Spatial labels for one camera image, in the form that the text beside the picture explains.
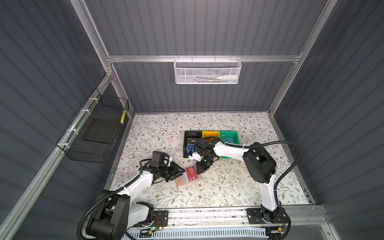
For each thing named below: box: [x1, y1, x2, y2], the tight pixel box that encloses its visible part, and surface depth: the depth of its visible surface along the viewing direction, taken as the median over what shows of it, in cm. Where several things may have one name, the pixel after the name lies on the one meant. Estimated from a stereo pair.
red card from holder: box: [186, 165, 199, 182], surface depth 89 cm
